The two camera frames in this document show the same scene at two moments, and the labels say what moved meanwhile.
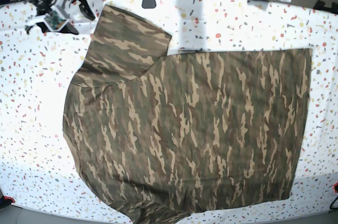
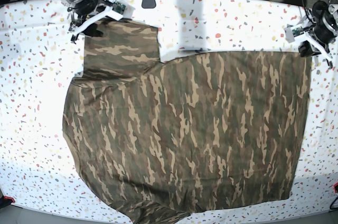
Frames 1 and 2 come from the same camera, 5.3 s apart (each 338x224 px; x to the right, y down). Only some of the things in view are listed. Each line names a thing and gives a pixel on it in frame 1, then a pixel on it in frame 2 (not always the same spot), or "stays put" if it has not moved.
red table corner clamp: (11, 198) stays put
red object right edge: (334, 185) stays put
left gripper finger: (85, 8) to (92, 31)
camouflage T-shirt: (163, 136) stays put
